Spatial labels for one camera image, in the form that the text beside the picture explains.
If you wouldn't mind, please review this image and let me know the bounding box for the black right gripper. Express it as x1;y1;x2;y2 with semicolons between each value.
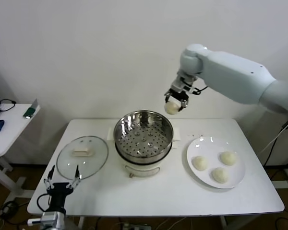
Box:
163;88;191;112

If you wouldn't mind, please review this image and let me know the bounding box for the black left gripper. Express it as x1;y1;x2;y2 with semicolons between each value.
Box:
43;164;82;212

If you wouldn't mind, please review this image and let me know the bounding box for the white steamed baozi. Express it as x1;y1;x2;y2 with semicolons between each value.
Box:
210;167;230;184
192;156;209;172
219;151;238;166
163;100;181;115

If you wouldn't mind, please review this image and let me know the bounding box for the glass lid with cream handle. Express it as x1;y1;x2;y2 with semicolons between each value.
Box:
56;136;109;181

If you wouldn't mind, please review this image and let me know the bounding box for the perforated steel steamer basket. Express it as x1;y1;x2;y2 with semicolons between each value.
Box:
107;110;181;164

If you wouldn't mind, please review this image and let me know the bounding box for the white round plate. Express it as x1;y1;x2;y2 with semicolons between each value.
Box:
186;136;246;189

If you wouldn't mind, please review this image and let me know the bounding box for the white side table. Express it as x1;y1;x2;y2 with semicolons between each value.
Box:
0;103;41;203

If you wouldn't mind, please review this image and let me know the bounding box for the white electric cooking pot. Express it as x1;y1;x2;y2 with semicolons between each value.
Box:
114;141;179;179

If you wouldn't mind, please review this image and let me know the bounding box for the white floor power strip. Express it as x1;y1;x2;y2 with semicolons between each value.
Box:
121;223;152;230

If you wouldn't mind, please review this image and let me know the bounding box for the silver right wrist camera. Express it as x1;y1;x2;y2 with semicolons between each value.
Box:
170;76;199;95

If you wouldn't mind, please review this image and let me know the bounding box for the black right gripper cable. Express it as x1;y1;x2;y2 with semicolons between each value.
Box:
189;82;209;95

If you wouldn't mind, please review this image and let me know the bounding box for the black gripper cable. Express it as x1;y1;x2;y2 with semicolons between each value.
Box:
37;193;52;212
189;82;209;95

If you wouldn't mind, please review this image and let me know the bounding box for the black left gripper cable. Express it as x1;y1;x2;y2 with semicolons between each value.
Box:
37;193;52;212

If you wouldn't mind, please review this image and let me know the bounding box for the coiled floor cable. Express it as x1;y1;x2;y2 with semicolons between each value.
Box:
0;200;24;220

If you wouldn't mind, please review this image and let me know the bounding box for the green handled scraper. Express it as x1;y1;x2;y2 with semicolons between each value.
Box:
23;98;39;120

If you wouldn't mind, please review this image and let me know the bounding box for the black cable with plug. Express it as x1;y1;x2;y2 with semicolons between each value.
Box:
0;99;17;113

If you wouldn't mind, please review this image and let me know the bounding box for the thin white cable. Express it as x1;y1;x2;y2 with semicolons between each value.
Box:
258;129;286;155

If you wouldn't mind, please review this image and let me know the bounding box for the thin black cable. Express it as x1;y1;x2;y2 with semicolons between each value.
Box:
264;130;285;166

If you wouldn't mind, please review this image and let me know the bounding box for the white stand base frame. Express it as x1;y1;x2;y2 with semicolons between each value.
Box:
271;167;288;190

